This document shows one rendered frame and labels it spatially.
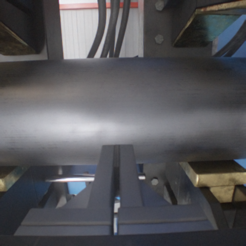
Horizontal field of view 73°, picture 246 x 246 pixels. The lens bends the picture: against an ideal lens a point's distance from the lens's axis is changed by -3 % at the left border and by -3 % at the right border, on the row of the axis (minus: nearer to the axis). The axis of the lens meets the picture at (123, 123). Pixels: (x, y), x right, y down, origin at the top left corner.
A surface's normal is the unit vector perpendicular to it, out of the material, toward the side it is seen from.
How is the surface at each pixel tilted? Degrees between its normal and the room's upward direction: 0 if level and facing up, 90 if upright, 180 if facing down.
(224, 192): 90
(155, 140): 90
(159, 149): 90
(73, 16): 90
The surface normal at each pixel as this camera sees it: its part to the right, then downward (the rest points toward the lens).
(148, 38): 0.02, 0.27
